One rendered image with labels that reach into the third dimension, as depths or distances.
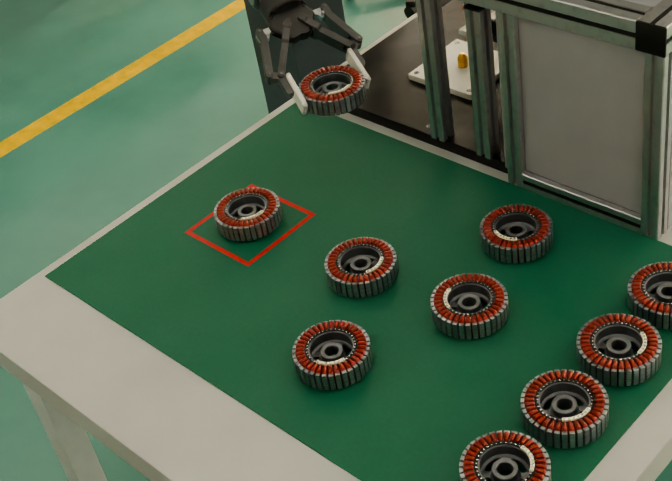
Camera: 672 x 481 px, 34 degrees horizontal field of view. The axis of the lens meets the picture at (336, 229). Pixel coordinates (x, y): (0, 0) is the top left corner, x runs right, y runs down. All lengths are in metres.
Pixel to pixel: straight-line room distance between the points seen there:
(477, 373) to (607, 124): 0.43
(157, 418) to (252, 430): 0.14
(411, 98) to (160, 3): 2.45
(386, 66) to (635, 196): 0.66
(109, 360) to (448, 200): 0.61
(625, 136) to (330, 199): 0.51
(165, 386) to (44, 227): 1.77
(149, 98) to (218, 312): 2.15
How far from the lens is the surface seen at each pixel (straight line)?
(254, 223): 1.83
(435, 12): 1.85
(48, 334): 1.80
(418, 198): 1.87
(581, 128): 1.74
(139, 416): 1.62
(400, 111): 2.06
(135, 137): 3.63
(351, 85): 1.84
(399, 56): 2.23
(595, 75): 1.68
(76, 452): 2.05
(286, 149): 2.04
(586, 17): 1.62
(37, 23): 4.54
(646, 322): 1.58
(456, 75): 2.12
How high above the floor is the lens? 1.89
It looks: 38 degrees down
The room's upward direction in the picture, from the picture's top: 11 degrees counter-clockwise
